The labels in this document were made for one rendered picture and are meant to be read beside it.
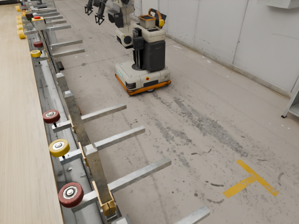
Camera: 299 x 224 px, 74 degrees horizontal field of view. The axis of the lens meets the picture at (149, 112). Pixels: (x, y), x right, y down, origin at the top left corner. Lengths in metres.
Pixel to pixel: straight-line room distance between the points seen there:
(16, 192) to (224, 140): 1.87
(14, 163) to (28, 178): 0.12
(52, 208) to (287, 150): 2.12
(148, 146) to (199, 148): 0.51
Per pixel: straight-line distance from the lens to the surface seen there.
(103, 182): 0.71
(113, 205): 0.81
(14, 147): 1.06
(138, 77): 2.67
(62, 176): 1.22
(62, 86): 1.02
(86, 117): 1.20
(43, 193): 0.84
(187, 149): 2.08
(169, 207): 1.72
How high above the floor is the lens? 1.55
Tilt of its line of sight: 38 degrees down
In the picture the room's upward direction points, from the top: 2 degrees counter-clockwise
